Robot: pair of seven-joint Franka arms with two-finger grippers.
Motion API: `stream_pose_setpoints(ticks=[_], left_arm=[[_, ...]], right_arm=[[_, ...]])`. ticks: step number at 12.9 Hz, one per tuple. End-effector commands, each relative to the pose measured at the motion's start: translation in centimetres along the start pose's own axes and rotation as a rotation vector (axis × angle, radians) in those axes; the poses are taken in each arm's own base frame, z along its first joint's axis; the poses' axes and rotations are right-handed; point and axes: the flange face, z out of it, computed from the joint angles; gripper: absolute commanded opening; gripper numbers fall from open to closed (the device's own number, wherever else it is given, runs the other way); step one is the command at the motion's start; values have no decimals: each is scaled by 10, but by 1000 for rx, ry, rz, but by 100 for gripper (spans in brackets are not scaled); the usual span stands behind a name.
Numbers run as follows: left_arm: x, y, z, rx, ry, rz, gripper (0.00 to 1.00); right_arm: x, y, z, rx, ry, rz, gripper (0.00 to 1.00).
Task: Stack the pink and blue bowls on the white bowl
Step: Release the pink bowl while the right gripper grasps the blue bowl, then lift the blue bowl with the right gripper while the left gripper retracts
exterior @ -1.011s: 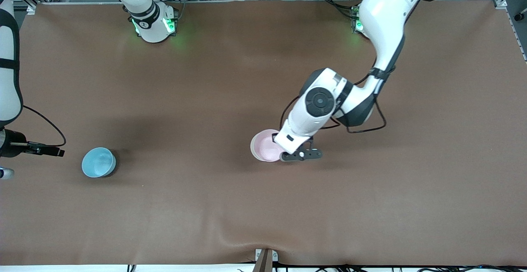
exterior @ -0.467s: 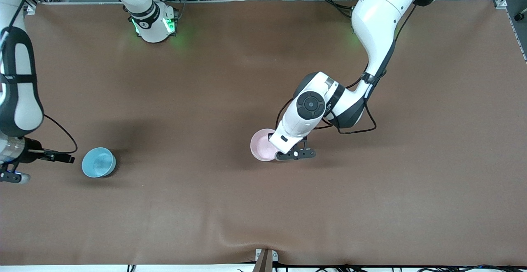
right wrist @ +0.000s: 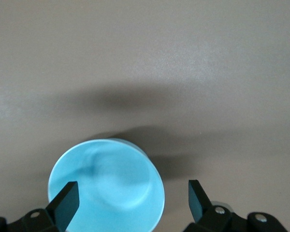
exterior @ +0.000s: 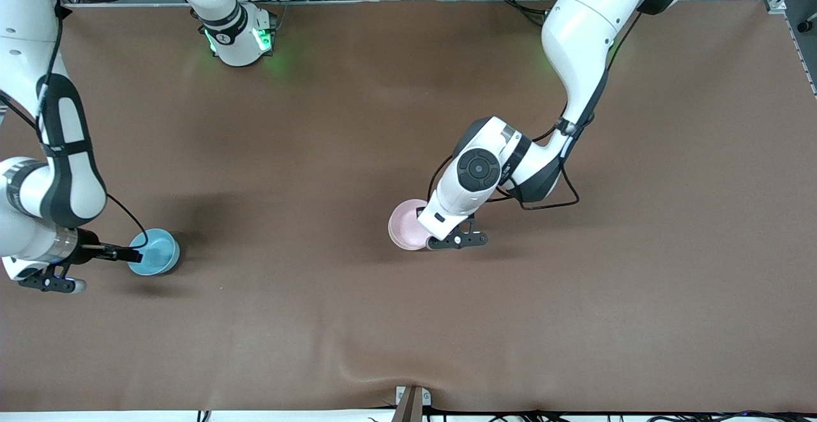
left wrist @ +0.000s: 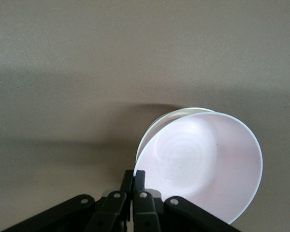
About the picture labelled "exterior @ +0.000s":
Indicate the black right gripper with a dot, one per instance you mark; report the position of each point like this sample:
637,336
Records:
89,253

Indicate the green lit right base box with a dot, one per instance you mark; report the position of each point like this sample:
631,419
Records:
265,36

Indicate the metal clamp bracket with bar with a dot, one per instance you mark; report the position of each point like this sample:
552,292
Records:
412,399

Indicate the brown table cover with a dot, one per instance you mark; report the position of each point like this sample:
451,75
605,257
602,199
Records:
408,320

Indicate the pink bowl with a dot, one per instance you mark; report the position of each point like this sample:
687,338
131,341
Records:
405,224

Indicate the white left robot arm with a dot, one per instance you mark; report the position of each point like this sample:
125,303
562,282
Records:
581,32

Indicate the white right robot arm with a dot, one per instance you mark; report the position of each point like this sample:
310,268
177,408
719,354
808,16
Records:
70,173

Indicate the light blue bowl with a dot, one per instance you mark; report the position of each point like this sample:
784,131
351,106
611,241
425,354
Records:
159,253

